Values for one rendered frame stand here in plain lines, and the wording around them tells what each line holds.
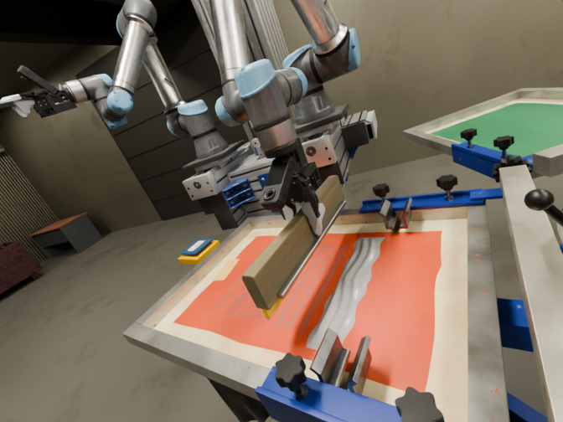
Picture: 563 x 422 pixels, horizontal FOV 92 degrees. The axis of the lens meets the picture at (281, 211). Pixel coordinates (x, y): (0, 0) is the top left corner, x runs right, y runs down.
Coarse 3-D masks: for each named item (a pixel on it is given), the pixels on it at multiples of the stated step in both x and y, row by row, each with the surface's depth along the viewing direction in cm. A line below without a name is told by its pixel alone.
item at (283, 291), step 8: (336, 208) 70; (336, 216) 67; (328, 224) 64; (320, 240) 60; (312, 248) 58; (304, 256) 56; (304, 264) 54; (296, 272) 52; (288, 280) 51; (288, 288) 49; (280, 296) 49
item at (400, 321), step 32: (224, 288) 79; (384, 288) 57; (416, 288) 54; (192, 320) 71; (224, 320) 67; (384, 320) 51; (416, 320) 48; (288, 352) 52; (352, 352) 47; (384, 352) 45; (416, 352) 43; (384, 384) 41; (416, 384) 39
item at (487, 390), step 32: (256, 224) 107; (480, 224) 59; (224, 256) 96; (480, 256) 51; (192, 288) 85; (480, 288) 45; (160, 320) 76; (480, 320) 40; (160, 352) 61; (192, 352) 56; (480, 352) 37; (224, 384) 51; (256, 384) 44; (480, 384) 33; (480, 416) 31
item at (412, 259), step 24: (264, 240) 97; (336, 240) 80; (384, 240) 72; (408, 240) 68; (432, 240) 65; (240, 264) 88; (384, 264) 64; (408, 264) 61; (432, 264) 58; (432, 288) 53
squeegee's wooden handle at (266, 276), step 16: (336, 176) 73; (320, 192) 66; (336, 192) 72; (288, 224) 57; (304, 224) 58; (272, 240) 53; (288, 240) 53; (304, 240) 57; (272, 256) 49; (288, 256) 52; (256, 272) 45; (272, 272) 48; (288, 272) 52; (256, 288) 45; (272, 288) 48; (256, 304) 48; (272, 304) 48
